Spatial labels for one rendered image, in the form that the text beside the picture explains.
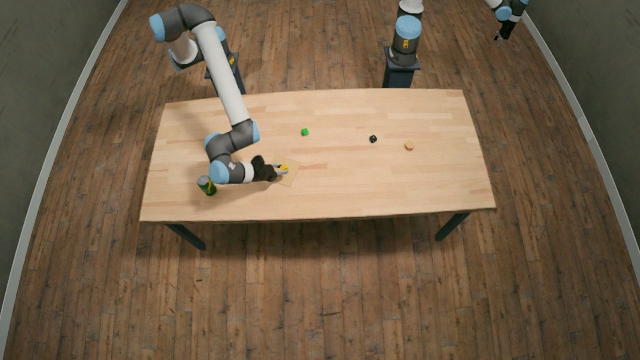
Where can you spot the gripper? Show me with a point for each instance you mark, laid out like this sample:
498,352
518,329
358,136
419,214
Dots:
265,173
507,30

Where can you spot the yellow die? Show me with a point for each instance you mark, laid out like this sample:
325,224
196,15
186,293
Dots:
284,168

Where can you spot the black die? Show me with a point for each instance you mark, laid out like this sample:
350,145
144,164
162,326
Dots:
373,139

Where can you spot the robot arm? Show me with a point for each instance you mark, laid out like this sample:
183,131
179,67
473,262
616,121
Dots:
405,47
220,75

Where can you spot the tan mat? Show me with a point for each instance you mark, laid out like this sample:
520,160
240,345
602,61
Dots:
292,172

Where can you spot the green can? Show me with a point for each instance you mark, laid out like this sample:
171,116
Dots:
205,187

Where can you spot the wooden table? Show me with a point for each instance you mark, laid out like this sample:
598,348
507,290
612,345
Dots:
350,190

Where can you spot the tan round disc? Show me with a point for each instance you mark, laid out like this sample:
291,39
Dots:
409,145

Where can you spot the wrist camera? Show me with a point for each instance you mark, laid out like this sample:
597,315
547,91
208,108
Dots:
258,160

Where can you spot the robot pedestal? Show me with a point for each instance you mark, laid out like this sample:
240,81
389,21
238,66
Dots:
237,75
397,77

